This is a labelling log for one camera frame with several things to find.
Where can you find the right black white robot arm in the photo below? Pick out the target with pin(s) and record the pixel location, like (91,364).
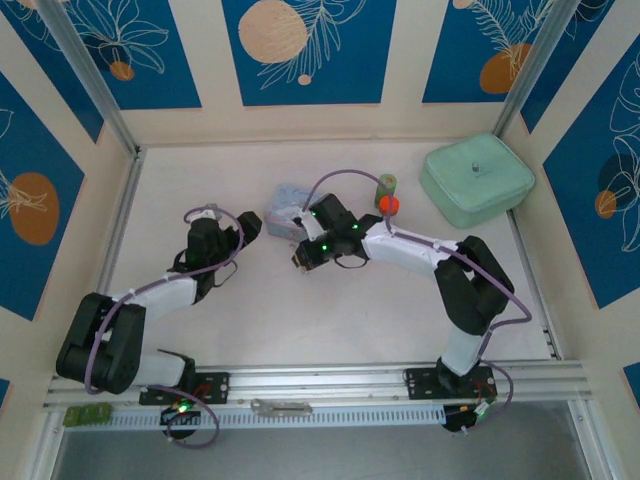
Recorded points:
(410,250)

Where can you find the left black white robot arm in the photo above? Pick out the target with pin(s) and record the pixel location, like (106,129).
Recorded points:
(160,297)

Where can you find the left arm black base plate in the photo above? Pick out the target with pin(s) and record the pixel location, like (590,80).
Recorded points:
(217,387)

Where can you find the green cylinder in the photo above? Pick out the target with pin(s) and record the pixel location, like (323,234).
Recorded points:
(386,186)

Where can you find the mint green zip case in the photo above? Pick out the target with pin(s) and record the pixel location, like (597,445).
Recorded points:
(475,175)

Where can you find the black controller box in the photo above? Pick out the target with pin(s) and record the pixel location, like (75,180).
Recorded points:
(172,417)
(457,420)

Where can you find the orange ball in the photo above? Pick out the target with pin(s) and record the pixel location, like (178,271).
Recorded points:
(390,205)

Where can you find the aluminium frame post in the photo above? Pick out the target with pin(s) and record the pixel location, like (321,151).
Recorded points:
(95,85)
(530,70)

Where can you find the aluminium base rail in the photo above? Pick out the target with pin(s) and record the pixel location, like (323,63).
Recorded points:
(320,382)

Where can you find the green circuit board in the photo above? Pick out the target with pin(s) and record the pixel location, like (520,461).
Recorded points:
(87,415)

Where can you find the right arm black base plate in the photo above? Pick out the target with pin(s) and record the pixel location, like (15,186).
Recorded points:
(422,385)

